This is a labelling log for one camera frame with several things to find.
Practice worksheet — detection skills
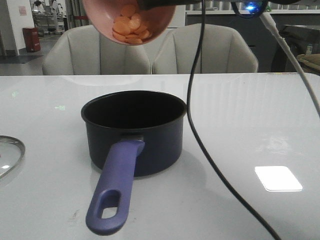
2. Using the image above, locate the beige cushion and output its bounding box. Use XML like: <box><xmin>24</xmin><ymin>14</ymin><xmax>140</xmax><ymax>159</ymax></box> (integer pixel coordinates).
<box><xmin>296</xmin><ymin>53</ymin><xmax>320</xmax><ymax>76</ymax></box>

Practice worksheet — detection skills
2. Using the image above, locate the red bin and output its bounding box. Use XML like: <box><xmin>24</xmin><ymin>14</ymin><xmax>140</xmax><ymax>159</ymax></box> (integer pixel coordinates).
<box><xmin>22</xmin><ymin>27</ymin><xmax>41</xmax><ymax>53</ymax></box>

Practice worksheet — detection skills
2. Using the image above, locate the glass lid with blue knob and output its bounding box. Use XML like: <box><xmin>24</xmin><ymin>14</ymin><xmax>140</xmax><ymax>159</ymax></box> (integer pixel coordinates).
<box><xmin>0</xmin><ymin>135</ymin><xmax>26</xmax><ymax>179</ymax></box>

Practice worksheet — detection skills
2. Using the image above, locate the left grey chair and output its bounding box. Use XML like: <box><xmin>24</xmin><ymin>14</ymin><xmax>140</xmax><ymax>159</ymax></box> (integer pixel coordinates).
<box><xmin>42</xmin><ymin>25</ymin><xmax>152</xmax><ymax>76</ymax></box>

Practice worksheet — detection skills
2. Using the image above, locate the black right cable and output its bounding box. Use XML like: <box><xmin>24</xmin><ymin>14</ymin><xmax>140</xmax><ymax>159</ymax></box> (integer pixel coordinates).
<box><xmin>186</xmin><ymin>0</ymin><xmax>283</xmax><ymax>240</ymax></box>

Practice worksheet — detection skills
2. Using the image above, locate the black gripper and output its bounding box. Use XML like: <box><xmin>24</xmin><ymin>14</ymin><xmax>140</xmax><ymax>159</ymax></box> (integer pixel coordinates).
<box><xmin>137</xmin><ymin>0</ymin><xmax>200</xmax><ymax>11</ymax></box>

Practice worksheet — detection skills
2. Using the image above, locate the white cable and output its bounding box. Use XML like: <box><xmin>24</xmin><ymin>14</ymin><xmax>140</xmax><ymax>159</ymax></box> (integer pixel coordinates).
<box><xmin>259</xmin><ymin>12</ymin><xmax>320</xmax><ymax>118</ymax></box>

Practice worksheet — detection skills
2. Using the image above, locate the white cabinet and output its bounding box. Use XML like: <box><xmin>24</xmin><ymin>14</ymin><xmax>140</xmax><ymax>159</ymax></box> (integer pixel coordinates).
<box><xmin>167</xmin><ymin>5</ymin><xmax>186</xmax><ymax>29</ymax></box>

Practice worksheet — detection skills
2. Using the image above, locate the dark blue saucepan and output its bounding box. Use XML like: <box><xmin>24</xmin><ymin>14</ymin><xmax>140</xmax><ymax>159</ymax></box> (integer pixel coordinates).
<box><xmin>81</xmin><ymin>90</ymin><xmax>187</xmax><ymax>236</ymax></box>

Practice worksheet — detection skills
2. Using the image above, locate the pink bowl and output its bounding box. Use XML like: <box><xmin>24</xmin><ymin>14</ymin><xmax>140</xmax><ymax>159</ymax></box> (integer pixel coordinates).
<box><xmin>82</xmin><ymin>0</ymin><xmax>176</xmax><ymax>46</ymax></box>

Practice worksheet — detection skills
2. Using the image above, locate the grey sideboard counter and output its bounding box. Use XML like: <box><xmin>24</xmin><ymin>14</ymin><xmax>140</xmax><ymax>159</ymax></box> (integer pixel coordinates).
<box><xmin>185</xmin><ymin>9</ymin><xmax>320</xmax><ymax>73</ymax></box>

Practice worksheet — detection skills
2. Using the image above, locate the right grey chair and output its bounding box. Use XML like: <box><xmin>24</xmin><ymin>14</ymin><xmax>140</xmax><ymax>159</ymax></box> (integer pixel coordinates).
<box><xmin>152</xmin><ymin>23</ymin><xmax>259</xmax><ymax>75</ymax></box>

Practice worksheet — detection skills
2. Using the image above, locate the grey chair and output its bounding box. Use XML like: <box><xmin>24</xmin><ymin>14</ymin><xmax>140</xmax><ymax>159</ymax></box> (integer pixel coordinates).
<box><xmin>42</xmin><ymin>25</ymin><xmax>152</xmax><ymax>76</ymax></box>
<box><xmin>152</xmin><ymin>23</ymin><xmax>259</xmax><ymax>75</ymax></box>

